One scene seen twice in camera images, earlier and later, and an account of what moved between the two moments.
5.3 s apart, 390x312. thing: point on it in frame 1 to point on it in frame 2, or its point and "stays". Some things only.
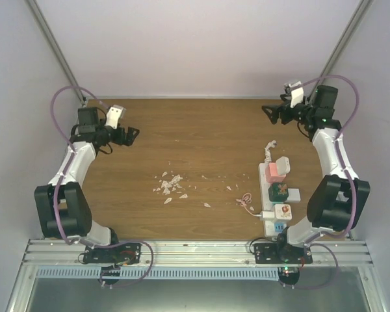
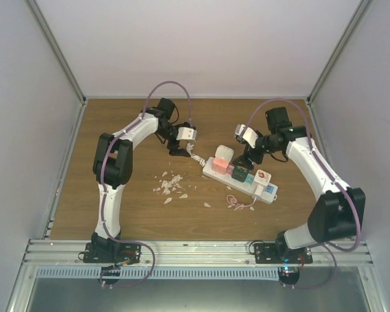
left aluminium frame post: [33, 5] stays
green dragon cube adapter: [278, 192] to [240, 173]
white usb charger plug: [267, 214] to [259, 191]
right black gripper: [275, 110] to [247, 162]
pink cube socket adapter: [272, 174] to [220, 165]
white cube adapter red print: [283, 211] to [262, 177]
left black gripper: [129, 139] to [181, 152]
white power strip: [267, 205] to [270, 191]
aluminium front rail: [191, 253] stays
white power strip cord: [272, 143] to [199, 160]
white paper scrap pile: [167, 185] stays
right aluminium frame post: [361, 10] stays
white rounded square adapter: [283, 166] to [224, 152]
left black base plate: [121, 253] stays
